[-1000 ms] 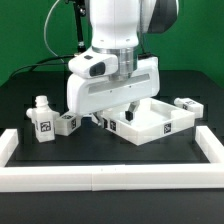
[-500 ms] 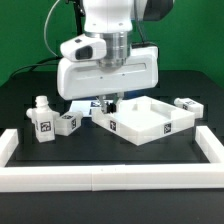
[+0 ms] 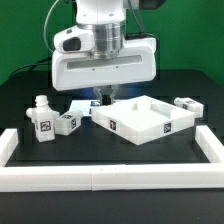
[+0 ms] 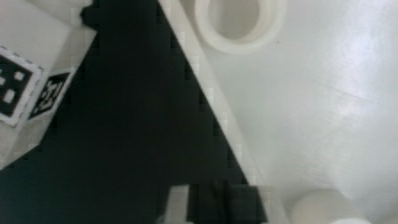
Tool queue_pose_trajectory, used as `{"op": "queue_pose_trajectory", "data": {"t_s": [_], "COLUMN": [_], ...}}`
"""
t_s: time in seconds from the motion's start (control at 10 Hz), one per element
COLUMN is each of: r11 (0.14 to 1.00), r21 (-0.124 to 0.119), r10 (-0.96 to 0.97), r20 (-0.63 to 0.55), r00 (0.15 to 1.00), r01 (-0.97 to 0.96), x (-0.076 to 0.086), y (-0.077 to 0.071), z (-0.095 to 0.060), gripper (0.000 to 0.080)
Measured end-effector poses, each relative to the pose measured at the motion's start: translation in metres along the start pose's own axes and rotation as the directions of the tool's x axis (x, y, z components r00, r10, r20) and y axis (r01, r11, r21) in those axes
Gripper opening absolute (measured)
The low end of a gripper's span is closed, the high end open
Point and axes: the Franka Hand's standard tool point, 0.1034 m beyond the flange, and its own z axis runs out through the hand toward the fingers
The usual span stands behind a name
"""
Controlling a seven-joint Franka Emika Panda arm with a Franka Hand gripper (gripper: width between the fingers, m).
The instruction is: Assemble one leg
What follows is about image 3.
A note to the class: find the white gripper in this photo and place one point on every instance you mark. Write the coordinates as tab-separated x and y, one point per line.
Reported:
135	63

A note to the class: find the white square tabletop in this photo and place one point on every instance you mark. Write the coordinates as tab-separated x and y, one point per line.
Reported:
142	119

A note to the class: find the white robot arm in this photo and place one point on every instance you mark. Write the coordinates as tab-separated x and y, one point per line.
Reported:
98	53

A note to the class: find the white sheet with tags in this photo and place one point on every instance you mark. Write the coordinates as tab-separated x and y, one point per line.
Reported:
84	106

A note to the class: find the white U-shaped fence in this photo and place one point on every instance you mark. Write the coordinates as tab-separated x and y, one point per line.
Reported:
114	177

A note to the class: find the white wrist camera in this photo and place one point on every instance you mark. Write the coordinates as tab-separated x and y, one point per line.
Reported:
74	40

